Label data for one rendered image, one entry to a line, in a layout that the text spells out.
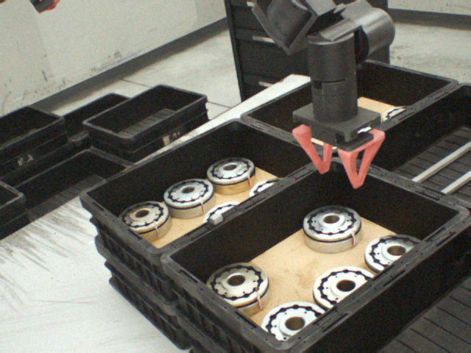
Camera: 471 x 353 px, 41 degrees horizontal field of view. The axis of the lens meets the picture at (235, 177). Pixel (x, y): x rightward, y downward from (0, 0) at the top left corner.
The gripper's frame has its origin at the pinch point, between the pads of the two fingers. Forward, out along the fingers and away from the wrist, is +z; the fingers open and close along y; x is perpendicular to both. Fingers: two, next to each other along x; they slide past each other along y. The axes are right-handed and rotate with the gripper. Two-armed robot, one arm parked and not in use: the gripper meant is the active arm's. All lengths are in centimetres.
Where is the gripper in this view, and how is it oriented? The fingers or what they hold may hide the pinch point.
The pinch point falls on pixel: (340, 173)
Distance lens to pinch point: 87.0
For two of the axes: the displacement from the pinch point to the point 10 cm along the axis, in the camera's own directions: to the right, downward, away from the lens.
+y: -6.0, -3.2, 7.3
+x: -7.8, 4.1, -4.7
